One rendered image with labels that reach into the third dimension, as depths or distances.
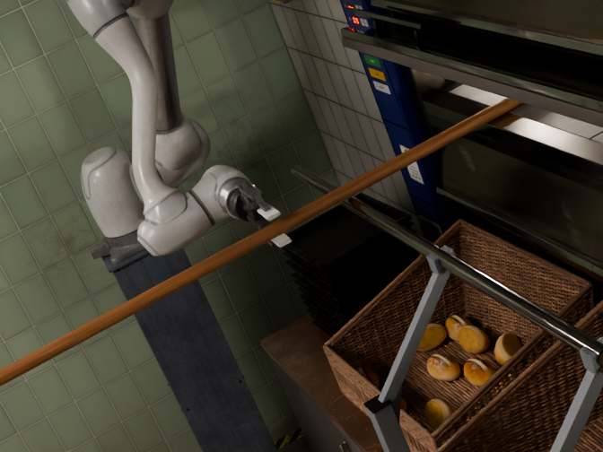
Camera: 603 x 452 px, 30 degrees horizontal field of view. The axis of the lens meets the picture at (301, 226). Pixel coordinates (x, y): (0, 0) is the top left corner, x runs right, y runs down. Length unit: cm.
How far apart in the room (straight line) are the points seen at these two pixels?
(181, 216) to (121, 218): 47
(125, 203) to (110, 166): 11
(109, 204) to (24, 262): 58
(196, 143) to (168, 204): 55
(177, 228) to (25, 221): 98
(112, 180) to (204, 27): 71
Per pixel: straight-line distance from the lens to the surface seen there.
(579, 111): 189
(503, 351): 274
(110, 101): 348
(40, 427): 377
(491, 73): 210
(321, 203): 241
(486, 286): 196
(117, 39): 270
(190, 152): 314
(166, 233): 262
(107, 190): 305
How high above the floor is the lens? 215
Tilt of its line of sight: 24 degrees down
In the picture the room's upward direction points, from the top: 22 degrees counter-clockwise
